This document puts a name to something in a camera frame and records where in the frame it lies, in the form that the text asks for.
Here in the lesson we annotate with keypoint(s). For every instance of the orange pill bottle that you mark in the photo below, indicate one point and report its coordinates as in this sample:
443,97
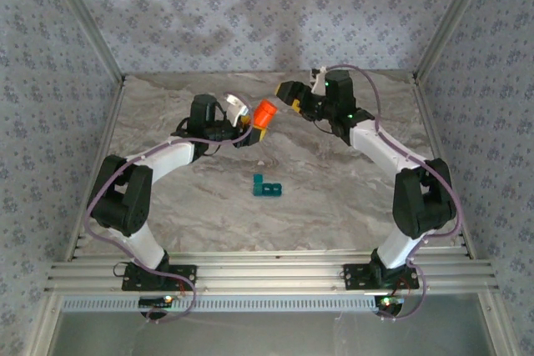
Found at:
265,114

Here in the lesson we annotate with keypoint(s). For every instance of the teal pill organizer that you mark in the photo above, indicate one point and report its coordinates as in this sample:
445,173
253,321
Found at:
267,189

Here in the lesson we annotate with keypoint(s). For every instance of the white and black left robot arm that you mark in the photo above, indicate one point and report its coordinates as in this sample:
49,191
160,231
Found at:
167,160

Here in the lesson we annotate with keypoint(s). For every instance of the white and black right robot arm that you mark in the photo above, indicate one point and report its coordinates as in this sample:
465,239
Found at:
384,147

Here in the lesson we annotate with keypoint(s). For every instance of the grey metal sheet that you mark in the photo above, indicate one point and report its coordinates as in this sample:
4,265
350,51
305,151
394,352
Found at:
271,335

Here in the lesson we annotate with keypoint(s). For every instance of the aluminium table side rail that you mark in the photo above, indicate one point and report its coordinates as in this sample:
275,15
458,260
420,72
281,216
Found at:
442,143
98,164

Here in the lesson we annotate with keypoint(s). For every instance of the aluminium corner post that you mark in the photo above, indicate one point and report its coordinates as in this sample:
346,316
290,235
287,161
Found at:
83,18
454,18

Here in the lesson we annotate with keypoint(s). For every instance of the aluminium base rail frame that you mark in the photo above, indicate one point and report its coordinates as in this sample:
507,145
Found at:
271,274

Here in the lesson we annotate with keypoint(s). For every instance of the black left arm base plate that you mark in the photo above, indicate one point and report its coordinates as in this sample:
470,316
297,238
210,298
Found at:
185,277

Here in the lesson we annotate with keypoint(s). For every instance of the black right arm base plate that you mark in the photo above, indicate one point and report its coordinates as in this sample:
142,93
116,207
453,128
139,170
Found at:
354,277

